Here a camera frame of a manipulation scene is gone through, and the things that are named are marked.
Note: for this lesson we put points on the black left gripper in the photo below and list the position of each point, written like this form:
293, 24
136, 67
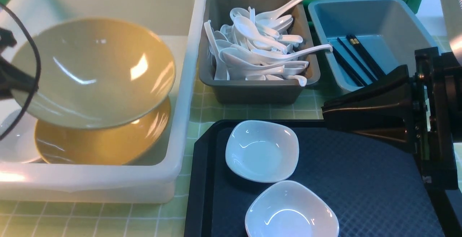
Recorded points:
10, 76

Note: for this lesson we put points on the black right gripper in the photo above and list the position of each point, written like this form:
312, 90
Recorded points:
418, 114

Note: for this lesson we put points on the yellow noodle bowl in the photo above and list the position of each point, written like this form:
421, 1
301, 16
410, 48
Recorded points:
99, 72

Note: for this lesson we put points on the white square dish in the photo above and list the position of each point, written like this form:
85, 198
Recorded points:
262, 152
289, 209

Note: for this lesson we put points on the yellow bowl in tub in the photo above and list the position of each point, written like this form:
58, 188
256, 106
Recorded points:
113, 146

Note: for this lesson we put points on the black chopstick right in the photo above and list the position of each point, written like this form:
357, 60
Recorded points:
367, 58

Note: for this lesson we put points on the black chopstick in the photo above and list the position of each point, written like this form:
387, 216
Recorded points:
354, 76
359, 63
367, 58

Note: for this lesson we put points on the black chopstick left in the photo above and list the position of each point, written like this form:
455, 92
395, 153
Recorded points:
354, 76

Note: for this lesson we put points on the blue-grey chopstick bin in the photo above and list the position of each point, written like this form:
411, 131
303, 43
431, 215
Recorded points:
388, 29

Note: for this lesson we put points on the black serving tray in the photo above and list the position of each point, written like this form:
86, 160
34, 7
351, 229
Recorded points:
374, 189

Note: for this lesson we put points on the black chopstick middle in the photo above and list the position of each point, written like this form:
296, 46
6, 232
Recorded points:
359, 63

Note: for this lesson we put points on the large white plastic tub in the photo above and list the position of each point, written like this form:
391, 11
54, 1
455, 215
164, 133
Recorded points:
179, 24

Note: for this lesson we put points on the pile of white spoons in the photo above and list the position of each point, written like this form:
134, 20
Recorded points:
245, 34

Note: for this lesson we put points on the white spoon sticking up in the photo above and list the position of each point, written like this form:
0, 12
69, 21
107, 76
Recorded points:
274, 14

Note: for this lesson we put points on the white spoon leaning left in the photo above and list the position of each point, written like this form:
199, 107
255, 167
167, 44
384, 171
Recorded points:
221, 71

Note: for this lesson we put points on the green checkered tablecloth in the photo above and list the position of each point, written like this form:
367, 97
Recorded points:
63, 219

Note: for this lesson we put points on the white spoon long handle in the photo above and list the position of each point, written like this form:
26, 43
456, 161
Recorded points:
273, 57

